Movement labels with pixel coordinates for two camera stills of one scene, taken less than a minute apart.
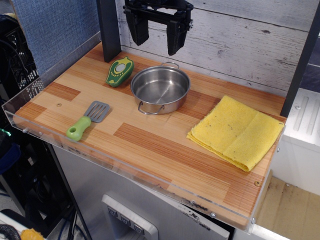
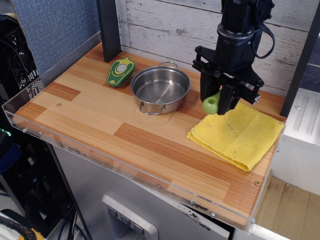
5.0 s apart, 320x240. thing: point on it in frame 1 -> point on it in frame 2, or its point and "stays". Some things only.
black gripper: x=167 y=11 -> x=233 y=61
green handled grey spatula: x=95 y=114 -> x=210 y=105
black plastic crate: x=20 y=81 stays
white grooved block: x=303 y=122 stays
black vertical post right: x=300 y=71 stays
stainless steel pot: x=161 y=89 stays
